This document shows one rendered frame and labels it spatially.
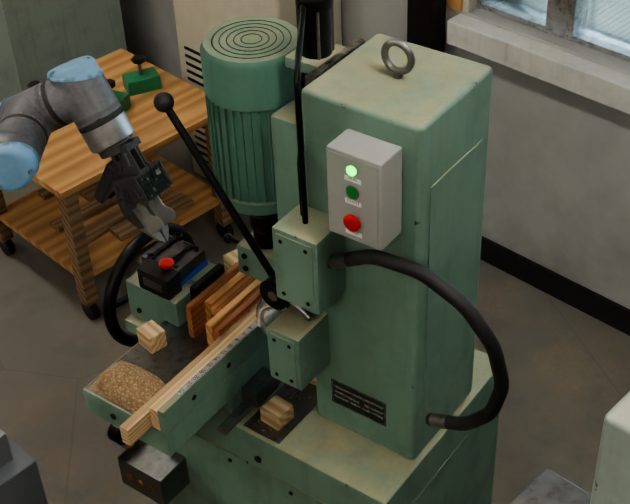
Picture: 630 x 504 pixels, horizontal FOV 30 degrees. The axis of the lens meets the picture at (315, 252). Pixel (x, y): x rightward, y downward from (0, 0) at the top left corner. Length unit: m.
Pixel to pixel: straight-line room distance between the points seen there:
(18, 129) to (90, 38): 2.39
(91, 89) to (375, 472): 0.86
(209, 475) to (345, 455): 0.37
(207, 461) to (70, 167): 1.36
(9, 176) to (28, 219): 1.86
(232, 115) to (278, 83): 0.10
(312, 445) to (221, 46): 0.76
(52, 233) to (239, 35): 1.96
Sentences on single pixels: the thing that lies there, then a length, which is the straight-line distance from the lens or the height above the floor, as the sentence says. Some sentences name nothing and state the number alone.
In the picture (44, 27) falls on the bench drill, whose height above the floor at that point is 0.52.
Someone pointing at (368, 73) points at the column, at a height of 1.52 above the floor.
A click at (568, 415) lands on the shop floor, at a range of 3.39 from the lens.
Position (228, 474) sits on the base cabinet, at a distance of 2.38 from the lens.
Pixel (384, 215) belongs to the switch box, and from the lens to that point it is 1.75.
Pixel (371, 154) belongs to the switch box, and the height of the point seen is 1.48.
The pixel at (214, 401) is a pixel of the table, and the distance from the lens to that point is 2.19.
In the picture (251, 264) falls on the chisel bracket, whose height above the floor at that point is 1.03.
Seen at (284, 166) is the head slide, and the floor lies 1.33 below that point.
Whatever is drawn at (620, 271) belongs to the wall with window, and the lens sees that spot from 3.57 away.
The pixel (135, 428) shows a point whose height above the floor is 0.93.
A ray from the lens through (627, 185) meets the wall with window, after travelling 3.39.
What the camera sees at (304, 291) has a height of 1.19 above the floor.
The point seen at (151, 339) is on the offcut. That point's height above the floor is 0.94.
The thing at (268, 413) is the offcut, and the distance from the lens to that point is 2.21.
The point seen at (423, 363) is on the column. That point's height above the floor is 1.03.
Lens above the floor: 2.43
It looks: 38 degrees down
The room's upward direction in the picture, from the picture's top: 3 degrees counter-clockwise
